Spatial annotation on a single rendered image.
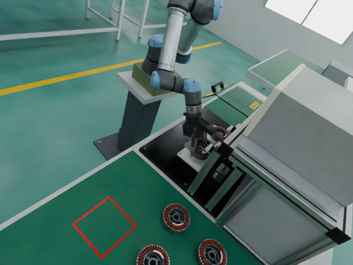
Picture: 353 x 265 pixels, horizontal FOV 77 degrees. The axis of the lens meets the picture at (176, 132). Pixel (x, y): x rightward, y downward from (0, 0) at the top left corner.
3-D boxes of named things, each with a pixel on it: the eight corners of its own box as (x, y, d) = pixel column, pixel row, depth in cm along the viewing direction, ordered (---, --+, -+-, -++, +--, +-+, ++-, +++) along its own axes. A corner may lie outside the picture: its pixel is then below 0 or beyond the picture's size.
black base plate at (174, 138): (138, 150, 108) (139, 148, 107) (204, 109, 153) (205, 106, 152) (215, 218, 94) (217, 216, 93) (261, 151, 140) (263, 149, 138)
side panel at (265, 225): (215, 224, 93) (256, 181, 72) (218, 219, 95) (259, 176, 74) (272, 276, 84) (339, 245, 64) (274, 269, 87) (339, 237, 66)
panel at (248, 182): (215, 217, 92) (253, 176, 73) (264, 148, 139) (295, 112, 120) (218, 220, 92) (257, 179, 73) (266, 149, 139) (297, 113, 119)
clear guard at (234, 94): (201, 97, 112) (206, 88, 108) (222, 86, 129) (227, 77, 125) (256, 136, 103) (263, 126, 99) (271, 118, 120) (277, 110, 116)
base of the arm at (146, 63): (136, 64, 148) (139, 51, 141) (154, 61, 157) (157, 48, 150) (150, 78, 143) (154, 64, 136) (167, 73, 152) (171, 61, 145)
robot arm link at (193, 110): (204, 102, 103) (195, 107, 97) (205, 111, 105) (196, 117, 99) (191, 100, 107) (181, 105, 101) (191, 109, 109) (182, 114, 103)
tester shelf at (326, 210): (216, 150, 77) (222, 141, 74) (271, 96, 125) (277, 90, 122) (339, 245, 64) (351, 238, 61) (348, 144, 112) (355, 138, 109)
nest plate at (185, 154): (176, 154, 111) (177, 153, 110) (193, 142, 122) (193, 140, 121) (199, 174, 107) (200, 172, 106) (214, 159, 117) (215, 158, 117)
